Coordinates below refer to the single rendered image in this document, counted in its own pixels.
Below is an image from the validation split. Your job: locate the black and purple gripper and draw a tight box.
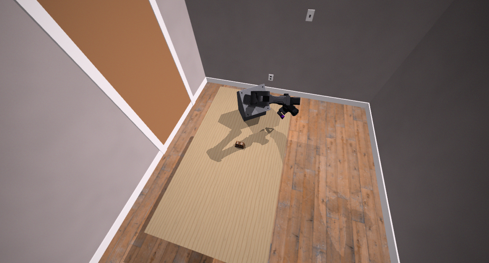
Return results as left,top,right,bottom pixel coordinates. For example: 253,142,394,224
277,105,288,119

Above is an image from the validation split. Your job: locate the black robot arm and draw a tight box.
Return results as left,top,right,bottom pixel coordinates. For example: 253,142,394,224
243,91,300,116

